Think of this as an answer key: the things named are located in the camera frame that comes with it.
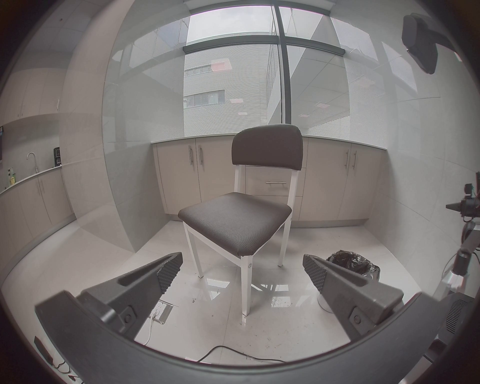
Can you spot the small black appliance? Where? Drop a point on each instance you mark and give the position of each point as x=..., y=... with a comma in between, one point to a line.
x=56, y=157

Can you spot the white kitchen counter cabinet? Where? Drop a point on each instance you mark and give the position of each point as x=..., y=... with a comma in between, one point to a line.
x=30, y=210

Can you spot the chrome faucet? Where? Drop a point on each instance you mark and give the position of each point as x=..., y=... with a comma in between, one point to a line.
x=37, y=165

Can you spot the grey padded white chair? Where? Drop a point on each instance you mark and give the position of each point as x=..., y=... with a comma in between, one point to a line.
x=236, y=221

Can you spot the window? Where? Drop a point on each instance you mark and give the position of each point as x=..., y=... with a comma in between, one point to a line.
x=285, y=75

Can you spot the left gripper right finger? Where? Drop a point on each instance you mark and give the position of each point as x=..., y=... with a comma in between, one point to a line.
x=352, y=296

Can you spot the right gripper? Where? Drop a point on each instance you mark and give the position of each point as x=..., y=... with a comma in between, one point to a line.
x=471, y=208

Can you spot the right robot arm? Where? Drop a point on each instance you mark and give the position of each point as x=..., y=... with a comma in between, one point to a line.
x=470, y=240

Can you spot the yellow-green bottle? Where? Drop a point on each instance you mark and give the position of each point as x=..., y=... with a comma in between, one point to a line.
x=12, y=180

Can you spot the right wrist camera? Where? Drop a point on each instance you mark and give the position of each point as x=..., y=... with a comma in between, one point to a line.
x=468, y=190

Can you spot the black plastic bag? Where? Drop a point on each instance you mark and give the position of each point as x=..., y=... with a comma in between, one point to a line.
x=356, y=264

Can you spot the beige cabinet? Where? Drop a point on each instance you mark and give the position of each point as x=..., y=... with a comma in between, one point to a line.
x=176, y=180

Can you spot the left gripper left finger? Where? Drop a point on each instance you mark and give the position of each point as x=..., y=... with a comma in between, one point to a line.
x=142, y=296

